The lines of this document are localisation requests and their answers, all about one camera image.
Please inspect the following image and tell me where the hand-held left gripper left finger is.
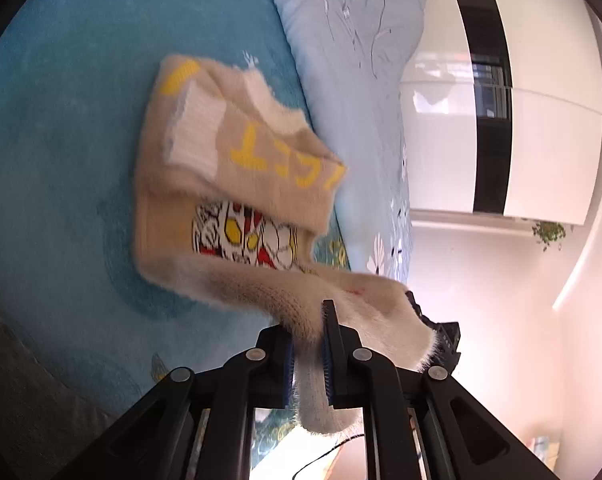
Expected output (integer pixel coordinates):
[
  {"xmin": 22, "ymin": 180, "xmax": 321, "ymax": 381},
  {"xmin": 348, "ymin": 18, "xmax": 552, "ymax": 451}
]
[{"xmin": 56, "ymin": 327, "xmax": 296, "ymax": 480}]

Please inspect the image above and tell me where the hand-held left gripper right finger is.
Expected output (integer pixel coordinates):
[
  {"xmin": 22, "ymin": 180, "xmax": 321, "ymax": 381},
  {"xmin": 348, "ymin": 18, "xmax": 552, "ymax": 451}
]
[{"xmin": 321, "ymin": 300, "xmax": 556, "ymax": 480}]

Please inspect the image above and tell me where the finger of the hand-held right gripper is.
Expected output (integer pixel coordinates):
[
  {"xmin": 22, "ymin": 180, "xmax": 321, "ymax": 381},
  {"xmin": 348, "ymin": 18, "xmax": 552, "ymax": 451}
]
[{"xmin": 405, "ymin": 290, "xmax": 436, "ymax": 332}]

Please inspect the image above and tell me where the beige sweater with yellow letters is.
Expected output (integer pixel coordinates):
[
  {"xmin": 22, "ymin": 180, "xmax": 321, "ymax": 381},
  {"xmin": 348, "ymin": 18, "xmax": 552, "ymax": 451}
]
[{"xmin": 133, "ymin": 54, "xmax": 439, "ymax": 433}]

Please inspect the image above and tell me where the green potted plant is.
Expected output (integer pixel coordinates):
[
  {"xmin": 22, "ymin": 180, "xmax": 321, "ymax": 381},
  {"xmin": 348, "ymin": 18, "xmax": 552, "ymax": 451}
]
[{"xmin": 532, "ymin": 220, "xmax": 568, "ymax": 252}]

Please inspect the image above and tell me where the white glossy wardrobe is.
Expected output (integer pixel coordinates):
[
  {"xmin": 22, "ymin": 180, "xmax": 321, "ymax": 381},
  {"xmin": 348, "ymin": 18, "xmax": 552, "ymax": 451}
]
[{"xmin": 401, "ymin": 0, "xmax": 602, "ymax": 226}]

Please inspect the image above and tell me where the light blue floral pillow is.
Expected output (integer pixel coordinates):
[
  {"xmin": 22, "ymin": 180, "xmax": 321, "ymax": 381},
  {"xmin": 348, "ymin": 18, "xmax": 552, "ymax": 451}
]
[{"xmin": 261, "ymin": 0, "xmax": 432, "ymax": 281}]

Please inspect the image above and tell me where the dark grey cloth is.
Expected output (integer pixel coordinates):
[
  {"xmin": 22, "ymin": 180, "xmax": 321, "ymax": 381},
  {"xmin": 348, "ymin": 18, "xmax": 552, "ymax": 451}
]
[{"xmin": 0, "ymin": 297, "xmax": 132, "ymax": 480}]

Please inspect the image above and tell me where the teal floral bed blanket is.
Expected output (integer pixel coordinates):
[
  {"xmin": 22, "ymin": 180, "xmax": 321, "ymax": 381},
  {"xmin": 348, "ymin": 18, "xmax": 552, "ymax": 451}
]
[{"xmin": 0, "ymin": 0, "xmax": 352, "ymax": 461}]

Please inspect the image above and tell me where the black cable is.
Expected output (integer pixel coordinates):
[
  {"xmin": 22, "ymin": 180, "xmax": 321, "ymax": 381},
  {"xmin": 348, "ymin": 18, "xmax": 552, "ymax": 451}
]
[{"xmin": 291, "ymin": 434, "xmax": 366, "ymax": 480}]

